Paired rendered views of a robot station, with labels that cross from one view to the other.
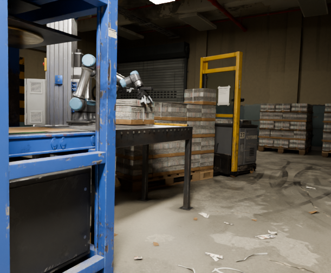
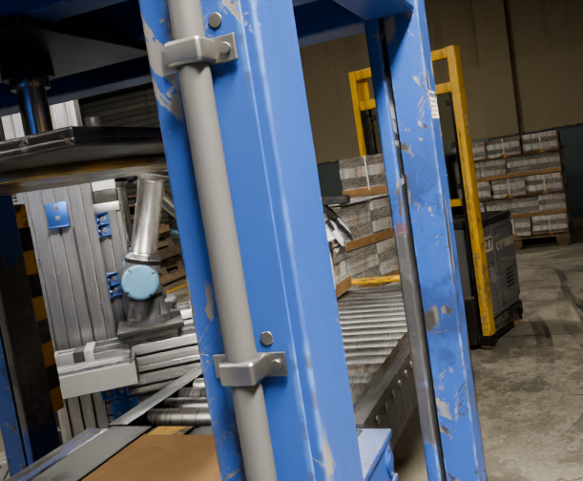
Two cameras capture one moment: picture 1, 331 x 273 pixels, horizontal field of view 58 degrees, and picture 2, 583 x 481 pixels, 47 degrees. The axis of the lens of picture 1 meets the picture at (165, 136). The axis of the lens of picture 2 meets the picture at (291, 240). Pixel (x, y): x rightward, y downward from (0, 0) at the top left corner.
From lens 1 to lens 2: 99 cm
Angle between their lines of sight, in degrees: 9
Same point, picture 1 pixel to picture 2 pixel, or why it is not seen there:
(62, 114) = (87, 310)
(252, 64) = not seen: hidden behind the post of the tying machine
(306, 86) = (531, 91)
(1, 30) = (321, 261)
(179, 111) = (356, 223)
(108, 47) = (437, 158)
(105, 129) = (469, 436)
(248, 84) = not seen: hidden behind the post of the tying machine
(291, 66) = (492, 52)
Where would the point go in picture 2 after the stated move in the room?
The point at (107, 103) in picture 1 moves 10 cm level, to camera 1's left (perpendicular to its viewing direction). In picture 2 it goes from (462, 346) to (399, 360)
